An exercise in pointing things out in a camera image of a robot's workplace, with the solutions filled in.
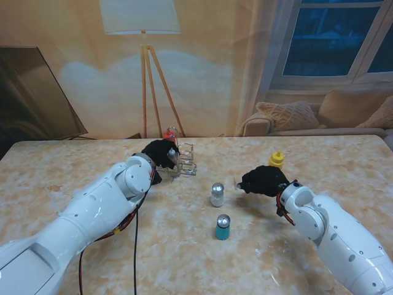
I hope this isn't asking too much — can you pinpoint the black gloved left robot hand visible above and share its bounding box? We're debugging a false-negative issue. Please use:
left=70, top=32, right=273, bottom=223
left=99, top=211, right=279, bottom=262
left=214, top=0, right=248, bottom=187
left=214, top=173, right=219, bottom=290
left=141, top=139, right=181, bottom=170

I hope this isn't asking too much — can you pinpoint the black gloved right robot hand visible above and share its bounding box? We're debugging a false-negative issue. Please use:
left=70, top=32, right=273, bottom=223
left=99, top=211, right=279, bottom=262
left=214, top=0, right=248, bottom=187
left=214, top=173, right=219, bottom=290
left=238, top=165, right=290, bottom=198

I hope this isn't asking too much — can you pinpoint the white shaker with silver cap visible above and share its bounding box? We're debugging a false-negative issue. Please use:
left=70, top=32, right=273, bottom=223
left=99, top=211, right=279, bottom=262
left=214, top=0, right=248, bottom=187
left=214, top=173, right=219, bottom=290
left=210, top=182, right=225, bottom=208

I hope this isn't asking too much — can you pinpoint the teal shaker with silver cap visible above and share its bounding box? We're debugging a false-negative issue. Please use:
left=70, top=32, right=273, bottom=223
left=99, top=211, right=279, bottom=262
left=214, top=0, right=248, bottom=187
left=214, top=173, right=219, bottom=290
left=215, top=214, right=232, bottom=241

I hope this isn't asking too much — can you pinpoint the yellow mustard squeeze bottle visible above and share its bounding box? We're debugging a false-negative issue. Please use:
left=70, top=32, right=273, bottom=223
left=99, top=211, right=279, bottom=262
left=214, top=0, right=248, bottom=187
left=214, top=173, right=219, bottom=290
left=269, top=149, right=285, bottom=169

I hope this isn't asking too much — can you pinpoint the knitted beige cushion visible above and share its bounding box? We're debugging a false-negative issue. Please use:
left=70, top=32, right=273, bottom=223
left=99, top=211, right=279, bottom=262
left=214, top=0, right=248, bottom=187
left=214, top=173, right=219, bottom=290
left=255, top=101, right=322, bottom=132

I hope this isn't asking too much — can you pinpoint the beige sofa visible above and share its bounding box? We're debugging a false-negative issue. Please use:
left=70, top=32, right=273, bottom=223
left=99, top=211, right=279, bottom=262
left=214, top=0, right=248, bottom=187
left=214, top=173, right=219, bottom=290
left=239, top=88, right=393, bottom=138

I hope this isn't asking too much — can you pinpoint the tripod floor lamp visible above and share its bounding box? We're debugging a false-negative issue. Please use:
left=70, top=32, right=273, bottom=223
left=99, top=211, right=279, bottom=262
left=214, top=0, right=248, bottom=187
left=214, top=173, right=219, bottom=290
left=99, top=0, right=186, bottom=138

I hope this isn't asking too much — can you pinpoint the dark flat television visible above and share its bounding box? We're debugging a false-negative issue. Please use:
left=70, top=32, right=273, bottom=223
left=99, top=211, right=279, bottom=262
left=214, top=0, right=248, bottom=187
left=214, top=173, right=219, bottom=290
left=0, top=45, right=88, bottom=160

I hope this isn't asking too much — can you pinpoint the white framed window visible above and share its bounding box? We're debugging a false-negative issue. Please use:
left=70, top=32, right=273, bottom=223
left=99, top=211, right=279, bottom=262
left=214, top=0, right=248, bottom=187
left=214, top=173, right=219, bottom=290
left=270, top=0, right=393, bottom=90

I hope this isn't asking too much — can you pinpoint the chrome wire seasoning rack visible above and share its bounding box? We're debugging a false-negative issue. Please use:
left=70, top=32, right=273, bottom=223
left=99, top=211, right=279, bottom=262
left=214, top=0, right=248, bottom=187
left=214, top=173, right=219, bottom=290
left=158, top=127, right=197, bottom=178

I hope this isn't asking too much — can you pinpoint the red black left arm cable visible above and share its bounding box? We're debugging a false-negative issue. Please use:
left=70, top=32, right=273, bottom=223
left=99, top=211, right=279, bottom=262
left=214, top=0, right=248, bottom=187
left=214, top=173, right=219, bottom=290
left=78, top=171, right=160, bottom=295

